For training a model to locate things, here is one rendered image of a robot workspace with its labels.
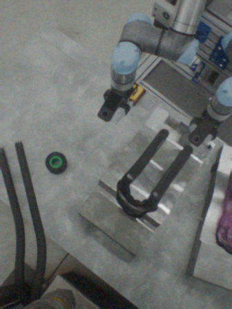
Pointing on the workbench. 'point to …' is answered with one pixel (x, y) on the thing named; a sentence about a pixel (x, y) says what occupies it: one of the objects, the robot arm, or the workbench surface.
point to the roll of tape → (55, 161)
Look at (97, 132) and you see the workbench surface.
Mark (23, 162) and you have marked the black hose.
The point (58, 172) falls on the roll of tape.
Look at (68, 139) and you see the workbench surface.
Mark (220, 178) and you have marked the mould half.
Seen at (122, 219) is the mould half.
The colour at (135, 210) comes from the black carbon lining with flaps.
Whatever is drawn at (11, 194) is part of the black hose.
